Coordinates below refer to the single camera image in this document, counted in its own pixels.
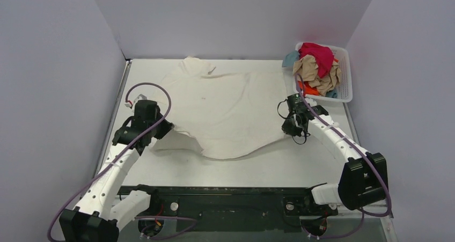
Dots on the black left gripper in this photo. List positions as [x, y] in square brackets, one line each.
[164, 128]

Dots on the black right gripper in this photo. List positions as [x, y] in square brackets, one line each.
[291, 125]

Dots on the cream white t shirt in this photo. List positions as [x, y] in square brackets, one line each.
[220, 116]

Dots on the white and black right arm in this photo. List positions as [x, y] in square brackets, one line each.
[363, 179]

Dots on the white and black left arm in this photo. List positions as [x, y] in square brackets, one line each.
[94, 218]

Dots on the orange t shirt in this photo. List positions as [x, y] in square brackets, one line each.
[307, 89]

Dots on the tan beige t shirt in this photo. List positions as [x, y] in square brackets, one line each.
[308, 68]

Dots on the white plastic laundry basket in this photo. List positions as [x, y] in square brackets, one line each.
[343, 92]

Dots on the teal blue t shirt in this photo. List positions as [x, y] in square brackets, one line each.
[290, 59]

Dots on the magenta red t shirt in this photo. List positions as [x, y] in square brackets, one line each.
[323, 56]

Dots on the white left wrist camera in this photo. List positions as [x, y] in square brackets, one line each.
[131, 103]

